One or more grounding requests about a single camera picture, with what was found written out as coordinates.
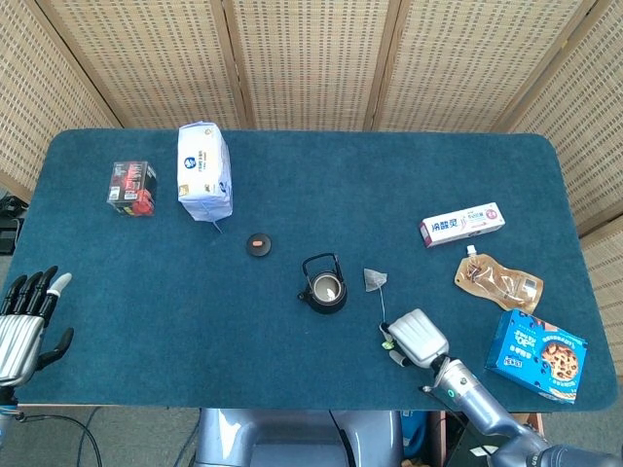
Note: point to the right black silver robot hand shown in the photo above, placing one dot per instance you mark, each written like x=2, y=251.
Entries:
x=418, y=338

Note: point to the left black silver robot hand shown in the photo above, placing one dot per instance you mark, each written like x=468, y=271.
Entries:
x=17, y=340

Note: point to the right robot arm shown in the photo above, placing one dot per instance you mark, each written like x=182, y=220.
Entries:
x=482, y=408

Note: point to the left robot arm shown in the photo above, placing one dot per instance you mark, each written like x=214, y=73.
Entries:
x=5, y=418

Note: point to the black cast iron teapot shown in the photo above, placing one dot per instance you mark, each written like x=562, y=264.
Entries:
x=336, y=304

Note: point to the black teapot lid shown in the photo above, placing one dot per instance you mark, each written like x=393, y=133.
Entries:
x=259, y=244

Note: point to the blue package under table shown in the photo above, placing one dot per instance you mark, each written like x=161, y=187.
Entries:
x=414, y=430

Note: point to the brown spout pouch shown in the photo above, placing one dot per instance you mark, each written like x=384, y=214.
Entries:
x=496, y=282

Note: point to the black floor equipment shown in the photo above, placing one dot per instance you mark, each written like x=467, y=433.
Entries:
x=9, y=233

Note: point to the black box under table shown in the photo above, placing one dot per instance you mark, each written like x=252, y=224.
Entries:
x=460, y=438

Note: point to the blue cookie box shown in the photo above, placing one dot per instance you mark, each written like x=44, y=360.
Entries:
x=530, y=355

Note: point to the white pink toothpaste box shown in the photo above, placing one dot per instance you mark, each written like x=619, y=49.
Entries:
x=462, y=225

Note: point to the grey-blue robot torso base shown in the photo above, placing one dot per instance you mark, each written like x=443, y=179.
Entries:
x=292, y=438

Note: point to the black and red box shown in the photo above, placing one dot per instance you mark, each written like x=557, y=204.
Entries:
x=131, y=187

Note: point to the blue felt table mat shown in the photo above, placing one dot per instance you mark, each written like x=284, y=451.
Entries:
x=292, y=185

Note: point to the white tissue pack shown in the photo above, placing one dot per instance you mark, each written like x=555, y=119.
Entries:
x=202, y=170

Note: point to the woven bamboo folding screen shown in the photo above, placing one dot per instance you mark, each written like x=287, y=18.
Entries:
x=311, y=63

